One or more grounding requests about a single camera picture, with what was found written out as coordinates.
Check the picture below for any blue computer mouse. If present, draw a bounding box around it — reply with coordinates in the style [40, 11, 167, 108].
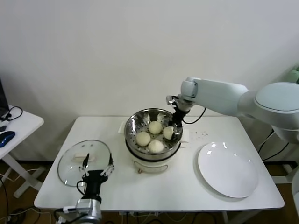
[0, 131, 16, 147]

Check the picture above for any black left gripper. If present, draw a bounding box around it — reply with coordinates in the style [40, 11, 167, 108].
[78, 153, 115, 201]

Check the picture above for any white round plate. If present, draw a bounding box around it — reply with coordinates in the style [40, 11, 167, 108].
[198, 141, 259, 198]

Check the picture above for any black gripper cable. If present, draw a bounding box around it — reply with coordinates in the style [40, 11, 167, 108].
[182, 107, 207, 125]
[76, 181, 87, 196]

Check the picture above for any pale green box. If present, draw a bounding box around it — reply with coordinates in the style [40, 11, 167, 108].
[286, 65, 299, 84]

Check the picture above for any white side table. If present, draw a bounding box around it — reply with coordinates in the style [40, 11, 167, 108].
[0, 106, 44, 199]

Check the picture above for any black laptop cable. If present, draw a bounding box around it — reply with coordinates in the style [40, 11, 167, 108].
[0, 106, 23, 122]

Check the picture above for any white electric cooker base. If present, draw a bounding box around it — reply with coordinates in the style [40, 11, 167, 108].
[126, 140, 182, 175]

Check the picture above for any white steamed baozi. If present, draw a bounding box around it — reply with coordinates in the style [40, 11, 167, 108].
[136, 132, 151, 147]
[148, 139, 164, 154]
[163, 126, 175, 140]
[149, 121, 163, 135]

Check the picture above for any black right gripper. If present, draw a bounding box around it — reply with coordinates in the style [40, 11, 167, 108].
[171, 108, 186, 142]

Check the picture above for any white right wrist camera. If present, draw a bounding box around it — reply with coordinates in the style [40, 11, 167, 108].
[166, 95, 179, 106]

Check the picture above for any black floor cable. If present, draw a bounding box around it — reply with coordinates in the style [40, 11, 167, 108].
[258, 130, 290, 162]

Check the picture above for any glass pot lid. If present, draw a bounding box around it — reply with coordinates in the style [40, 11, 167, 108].
[57, 140, 112, 187]

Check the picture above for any stainless steel steamer basket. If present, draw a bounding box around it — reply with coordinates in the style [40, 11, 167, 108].
[119, 108, 190, 161]

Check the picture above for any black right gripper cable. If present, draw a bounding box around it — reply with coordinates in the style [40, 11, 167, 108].
[182, 107, 207, 125]

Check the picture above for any black laptop screen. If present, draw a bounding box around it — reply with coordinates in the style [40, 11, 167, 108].
[0, 77, 9, 117]

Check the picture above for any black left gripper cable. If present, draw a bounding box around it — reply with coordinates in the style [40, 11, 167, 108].
[76, 181, 87, 196]

